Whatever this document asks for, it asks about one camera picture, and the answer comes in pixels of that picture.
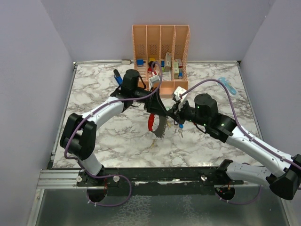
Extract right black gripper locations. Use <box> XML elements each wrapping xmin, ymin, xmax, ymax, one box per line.
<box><xmin>166</xmin><ymin>97</ymin><xmax>208</xmax><ymax>127</ymax></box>

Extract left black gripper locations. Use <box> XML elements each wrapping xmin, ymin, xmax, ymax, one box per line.
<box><xmin>132</xmin><ymin>87</ymin><xmax>167</xmax><ymax>117</ymax></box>

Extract red handled key organizer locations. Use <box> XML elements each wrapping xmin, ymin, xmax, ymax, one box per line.
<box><xmin>148</xmin><ymin>113</ymin><xmax>167</xmax><ymax>138</ymax></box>

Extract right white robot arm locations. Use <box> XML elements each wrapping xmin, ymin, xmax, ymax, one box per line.
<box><xmin>169</xmin><ymin>93</ymin><xmax>301</xmax><ymax>200</ymax></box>

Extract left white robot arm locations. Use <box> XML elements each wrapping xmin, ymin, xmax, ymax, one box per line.
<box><xmin>59</xmin><ymin>69</ymin><xmax>167</xmax><ymax>186</ymax></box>

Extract silver keys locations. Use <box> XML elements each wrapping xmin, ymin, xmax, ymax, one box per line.
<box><xmin>174</xmin><ymin>128</ymin><xmax>183</xmax><ymax>138</ymax></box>

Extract red black stamp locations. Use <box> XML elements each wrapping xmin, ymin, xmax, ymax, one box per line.
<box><xmin>147</xmin><ymin>61</ymin><xmax>156</xmax><ymax>74</ymax></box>

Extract green eraser block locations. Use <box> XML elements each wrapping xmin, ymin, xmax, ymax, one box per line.
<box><xmin>160</xmin><ymin>60</ymin><xmax>165</xmax><ymax>72</ymax></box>

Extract yellow block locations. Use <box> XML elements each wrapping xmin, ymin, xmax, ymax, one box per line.
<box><xmin>149</xmin><ymin>58</ymin><xmax>158</xmax><ymax>62</ymax></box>

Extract blue stamp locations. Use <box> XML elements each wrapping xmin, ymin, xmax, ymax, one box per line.
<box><xmin>136</xmin><ymin>59</ymin><xmax>145</xmax><ymax>67</ymax></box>

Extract white red box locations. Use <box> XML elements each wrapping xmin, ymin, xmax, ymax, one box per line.
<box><xmin>174</xmin><ymin>59</ymin><xmax>182</xmax><ymax>79</ymax></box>

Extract green white box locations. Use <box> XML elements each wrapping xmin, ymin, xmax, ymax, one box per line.
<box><xmin>164</xmin><ymin>52</ymin><xmax>172</xmax><ymax>72</ymax></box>

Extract blue stapler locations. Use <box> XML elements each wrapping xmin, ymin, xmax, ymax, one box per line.
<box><xmin>113</xmin><ymin>69</ymin><xmax>123</xmax><ymax>85</ymax></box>

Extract peach plastic desk organizer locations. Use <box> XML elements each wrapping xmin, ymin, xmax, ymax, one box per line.
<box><xmin>132</xmin><ymin>25</ymin><xmax>190</xmax><ymax>98</ymax></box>

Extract blue white blister pack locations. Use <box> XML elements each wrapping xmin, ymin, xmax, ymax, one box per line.
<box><xmin>218</xmin><ymin>77</ymin><xmax>238</xmax><ymax>97</ymax></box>

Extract white wall plug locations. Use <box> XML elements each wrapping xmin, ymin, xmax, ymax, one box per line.
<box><xmin>121</xmin><ymin>59</ymin><xmax>132</xmax><ymax>65</ymax></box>

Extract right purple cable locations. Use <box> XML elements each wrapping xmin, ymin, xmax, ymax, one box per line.
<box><xmin>180</xmin><ymin>79</ymin><xmax>301</xmax><ymax>205</ymax></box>

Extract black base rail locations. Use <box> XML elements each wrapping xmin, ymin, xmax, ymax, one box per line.
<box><xmin>77</xmin><ymin>167</ymin><xmax>243</xmax><ymax>196</ymax></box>

